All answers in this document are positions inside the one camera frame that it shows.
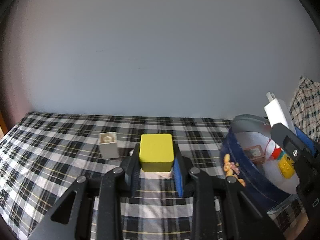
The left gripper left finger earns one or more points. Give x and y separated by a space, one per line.
133 171

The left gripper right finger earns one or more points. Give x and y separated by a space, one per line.
181 167

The yellow face toy brick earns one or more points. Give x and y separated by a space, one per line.
286 166

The yellow cube block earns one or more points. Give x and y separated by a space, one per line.
156 153

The white rectangular block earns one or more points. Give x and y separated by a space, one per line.
278 112

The grey toy brick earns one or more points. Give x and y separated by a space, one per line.
107 143

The round metal tin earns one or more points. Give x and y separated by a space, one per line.
276 164

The plaid cloth covered furniture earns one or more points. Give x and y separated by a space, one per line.
305 107

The brown picture toy brick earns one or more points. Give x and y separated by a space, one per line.
255 154

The black white plaid tablecloth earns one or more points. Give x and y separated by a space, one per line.
56 185

